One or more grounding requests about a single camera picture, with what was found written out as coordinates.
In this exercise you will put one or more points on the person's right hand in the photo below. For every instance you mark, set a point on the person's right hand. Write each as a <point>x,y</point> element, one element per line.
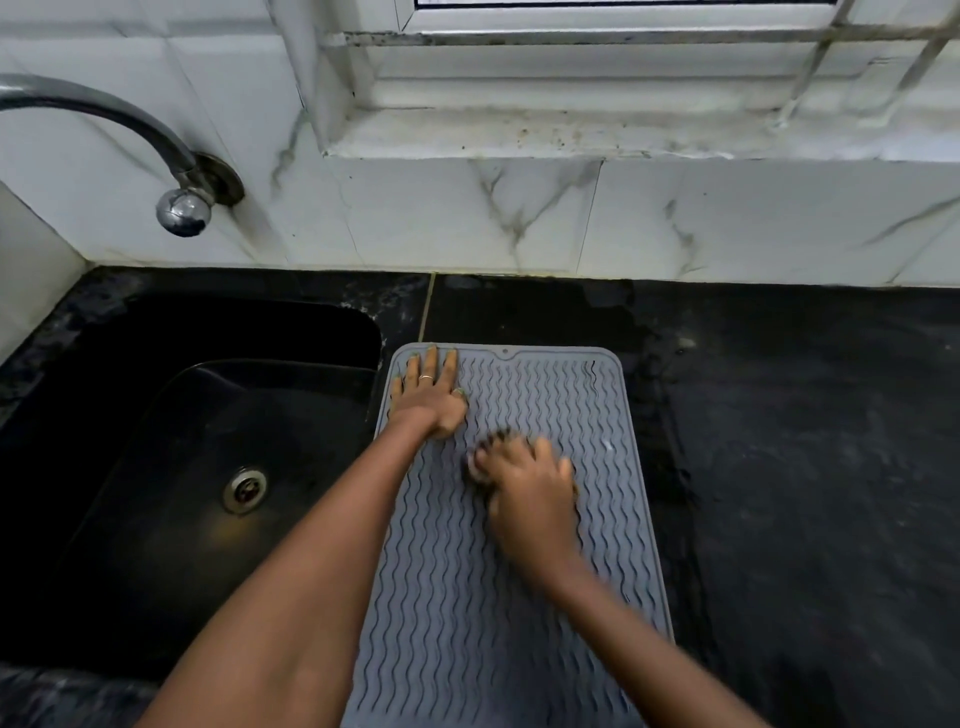
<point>534,510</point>

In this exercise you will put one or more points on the person's left hand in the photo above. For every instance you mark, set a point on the person's left hand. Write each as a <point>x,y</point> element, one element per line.
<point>427,405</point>

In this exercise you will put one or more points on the person's right fingers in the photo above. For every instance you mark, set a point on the person's right fingers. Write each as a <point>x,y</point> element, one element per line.
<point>525,465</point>

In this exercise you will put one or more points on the person's left thumb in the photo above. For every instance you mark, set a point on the person's left thumb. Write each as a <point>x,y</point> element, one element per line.
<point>460,394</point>

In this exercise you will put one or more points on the person's left middle finger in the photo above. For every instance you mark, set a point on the person's left middle finger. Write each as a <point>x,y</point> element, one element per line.
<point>451,367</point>

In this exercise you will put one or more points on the person's left little finger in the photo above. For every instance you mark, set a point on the person's left little finger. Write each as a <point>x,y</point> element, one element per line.
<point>398,373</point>

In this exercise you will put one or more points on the dark scrubbing pad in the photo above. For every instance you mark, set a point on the dark scrubbing pad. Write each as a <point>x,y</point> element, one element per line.
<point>501,444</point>

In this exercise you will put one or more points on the grey ribbed silicone mat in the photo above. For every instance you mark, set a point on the grey ribbed silicone mat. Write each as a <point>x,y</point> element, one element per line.
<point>450,600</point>

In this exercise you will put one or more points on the person's right forearm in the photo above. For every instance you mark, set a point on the person's right forearm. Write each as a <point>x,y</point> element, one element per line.
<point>637,652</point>

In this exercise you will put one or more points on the person's left forearm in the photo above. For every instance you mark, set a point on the person's left forearm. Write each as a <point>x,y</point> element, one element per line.
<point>315,585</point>

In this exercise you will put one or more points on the metal sink drain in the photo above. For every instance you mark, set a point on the metal sink drain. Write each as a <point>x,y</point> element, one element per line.
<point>244,490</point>

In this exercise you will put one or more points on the black stone sink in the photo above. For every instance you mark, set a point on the black stone sink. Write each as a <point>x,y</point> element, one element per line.
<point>187,450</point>

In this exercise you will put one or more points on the white marble window sill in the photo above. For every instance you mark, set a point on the white marble window sill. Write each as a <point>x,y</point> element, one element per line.
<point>600,139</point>

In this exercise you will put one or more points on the chrome wall faucet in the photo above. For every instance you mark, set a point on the chrome wall faucet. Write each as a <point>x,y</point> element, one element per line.
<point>112,120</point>

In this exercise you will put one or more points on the white window frame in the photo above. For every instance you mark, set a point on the white window frame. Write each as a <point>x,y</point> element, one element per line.
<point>622,13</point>

